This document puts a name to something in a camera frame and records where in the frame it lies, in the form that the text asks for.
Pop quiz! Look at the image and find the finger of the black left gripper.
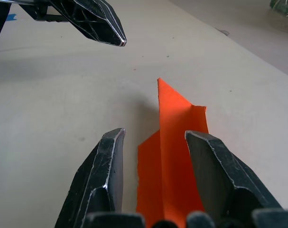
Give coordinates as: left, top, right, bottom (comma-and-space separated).
47, 0, 127, 47

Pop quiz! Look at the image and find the green speckled object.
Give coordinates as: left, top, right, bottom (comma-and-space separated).
269, 0, 288, 19

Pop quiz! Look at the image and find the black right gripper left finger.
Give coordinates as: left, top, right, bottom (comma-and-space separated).
54, 128, 126, 228

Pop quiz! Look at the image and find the orange paper sheet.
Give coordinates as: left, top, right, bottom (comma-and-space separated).
136, 77, 210, 226

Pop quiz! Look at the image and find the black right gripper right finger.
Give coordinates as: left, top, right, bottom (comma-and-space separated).
184, 130, 285, 220

